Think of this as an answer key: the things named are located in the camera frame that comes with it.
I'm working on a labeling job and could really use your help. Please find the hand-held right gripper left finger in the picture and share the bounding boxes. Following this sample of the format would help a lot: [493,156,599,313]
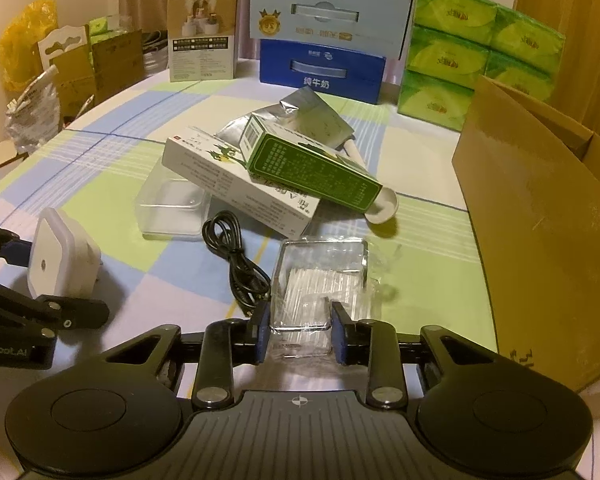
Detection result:
[102,302,273,411]

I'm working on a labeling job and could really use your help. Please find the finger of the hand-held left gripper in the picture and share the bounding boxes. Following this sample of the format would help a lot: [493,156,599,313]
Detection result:
[0,273,110,339]
[0,213,34,263]

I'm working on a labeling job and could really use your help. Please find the green and white medicine box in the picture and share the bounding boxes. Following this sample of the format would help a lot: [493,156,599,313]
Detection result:
[241,114,384,219]

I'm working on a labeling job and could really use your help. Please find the brown curtain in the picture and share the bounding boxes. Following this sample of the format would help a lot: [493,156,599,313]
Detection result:
[511,0,600,157]

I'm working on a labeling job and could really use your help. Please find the dark blue milk carton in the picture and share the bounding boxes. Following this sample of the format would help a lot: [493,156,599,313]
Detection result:
[258,39,388,106]

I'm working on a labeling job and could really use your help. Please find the silver foil pouch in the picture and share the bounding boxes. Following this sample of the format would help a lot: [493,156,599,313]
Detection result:
[216,86,357,152]

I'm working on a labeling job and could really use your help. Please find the clear plastic wrapper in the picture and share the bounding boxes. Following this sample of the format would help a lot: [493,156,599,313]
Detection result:
[275,232,403,362]

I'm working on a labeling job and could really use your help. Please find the large cardboard box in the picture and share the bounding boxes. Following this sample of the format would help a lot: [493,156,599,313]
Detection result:
[451,74,600,394]

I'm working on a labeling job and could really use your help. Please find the checkered cloth desktop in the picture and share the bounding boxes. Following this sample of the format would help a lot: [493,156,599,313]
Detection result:
[0,57,500,461]

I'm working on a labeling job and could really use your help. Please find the small green box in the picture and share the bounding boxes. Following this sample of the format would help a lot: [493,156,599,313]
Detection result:
[88,15,132,44]

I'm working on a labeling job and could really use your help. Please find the white product box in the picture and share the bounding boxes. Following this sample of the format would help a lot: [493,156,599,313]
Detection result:
[167,0,242,84]

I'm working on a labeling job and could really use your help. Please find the clear plastic tray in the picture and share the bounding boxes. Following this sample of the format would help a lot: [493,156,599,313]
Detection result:
[136,164,212,237]

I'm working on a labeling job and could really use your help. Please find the yellow plastic bag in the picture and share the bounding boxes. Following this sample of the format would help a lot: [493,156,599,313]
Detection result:
[0,0,60,92]

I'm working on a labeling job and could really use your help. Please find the light blue milk carton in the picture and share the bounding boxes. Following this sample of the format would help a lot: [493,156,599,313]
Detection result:
[249,0,415,62]

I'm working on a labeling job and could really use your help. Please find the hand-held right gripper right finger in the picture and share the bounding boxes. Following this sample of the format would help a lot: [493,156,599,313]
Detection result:
[331,300,502,410]

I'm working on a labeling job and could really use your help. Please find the white hang-tab card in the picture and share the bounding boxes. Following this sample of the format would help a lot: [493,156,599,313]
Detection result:
[36,27,92,69]

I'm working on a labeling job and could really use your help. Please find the clear plastic box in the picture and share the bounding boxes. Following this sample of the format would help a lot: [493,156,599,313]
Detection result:
[269,238,372,332]

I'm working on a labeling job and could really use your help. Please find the crumpled clear plastic bag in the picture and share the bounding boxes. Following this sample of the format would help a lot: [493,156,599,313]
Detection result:
[4,66,62,154]

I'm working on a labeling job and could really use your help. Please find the black cable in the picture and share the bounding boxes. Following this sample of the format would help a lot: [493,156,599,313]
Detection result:
[201,210,272,317]

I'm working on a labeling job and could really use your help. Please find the small brown cardboard box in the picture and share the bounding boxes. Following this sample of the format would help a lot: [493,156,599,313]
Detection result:
[30,29,147,127]

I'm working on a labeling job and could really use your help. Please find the white square night light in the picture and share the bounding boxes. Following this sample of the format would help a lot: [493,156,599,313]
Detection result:
[28,207,102,304]

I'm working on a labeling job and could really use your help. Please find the white plastic spoon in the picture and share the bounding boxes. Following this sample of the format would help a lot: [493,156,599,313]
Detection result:
[344,139,402,224]

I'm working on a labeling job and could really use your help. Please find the bundle of green tissue packs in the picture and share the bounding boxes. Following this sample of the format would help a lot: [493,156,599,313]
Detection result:
[396,0,567,134]

